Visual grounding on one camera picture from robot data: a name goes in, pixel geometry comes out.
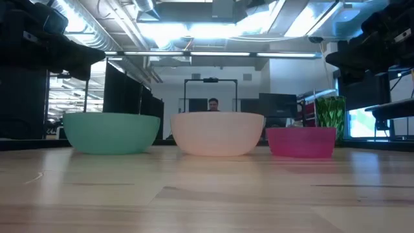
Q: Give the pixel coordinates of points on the dark desk top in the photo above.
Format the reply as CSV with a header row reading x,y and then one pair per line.
x,y
393,108

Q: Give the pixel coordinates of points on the pale pink plastic bowl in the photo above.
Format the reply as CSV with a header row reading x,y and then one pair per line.
x,y
216,134

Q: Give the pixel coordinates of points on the black partition wall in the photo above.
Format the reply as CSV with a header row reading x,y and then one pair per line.
x,y
124,94

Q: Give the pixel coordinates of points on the black gantry frame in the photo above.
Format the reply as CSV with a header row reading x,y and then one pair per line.
x,y
86,95
185,95

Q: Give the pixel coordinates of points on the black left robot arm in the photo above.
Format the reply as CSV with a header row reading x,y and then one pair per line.
x,y
22,14

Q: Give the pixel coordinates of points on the person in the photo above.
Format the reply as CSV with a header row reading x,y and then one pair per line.
x,y
213,105

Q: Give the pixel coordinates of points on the red storage cabinet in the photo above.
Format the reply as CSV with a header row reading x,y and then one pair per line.
x,y
309,110

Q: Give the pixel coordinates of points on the teal plastic bowl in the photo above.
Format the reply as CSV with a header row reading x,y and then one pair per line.
x,y
110,132

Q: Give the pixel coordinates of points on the black window screen panel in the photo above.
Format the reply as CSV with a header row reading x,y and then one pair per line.
x,y
365,95

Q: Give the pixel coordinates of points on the green faceted plastic cup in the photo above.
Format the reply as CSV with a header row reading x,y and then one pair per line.
x,y
330,113

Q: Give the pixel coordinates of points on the long led light bar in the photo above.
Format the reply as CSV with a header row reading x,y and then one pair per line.
x,y
220,54

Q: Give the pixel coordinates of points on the tall black panel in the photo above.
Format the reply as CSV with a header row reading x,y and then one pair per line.
x,y
22,103

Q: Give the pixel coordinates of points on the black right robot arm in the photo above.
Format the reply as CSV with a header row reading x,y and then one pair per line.
x,y
393,13

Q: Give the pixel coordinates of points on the black camera on gantry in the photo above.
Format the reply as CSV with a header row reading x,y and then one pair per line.
x,y
210,79

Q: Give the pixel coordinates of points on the magenta plastic bowl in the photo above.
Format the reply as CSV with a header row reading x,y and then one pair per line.
x,y
300,142

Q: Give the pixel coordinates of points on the black computer monitor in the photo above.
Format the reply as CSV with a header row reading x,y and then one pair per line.
x,y
277,105

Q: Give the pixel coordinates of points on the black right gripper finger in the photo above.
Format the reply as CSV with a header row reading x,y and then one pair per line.
x,y
352,77
349,58

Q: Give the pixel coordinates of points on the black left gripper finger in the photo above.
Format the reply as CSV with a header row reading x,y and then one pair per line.
x,y
81,73
84,56

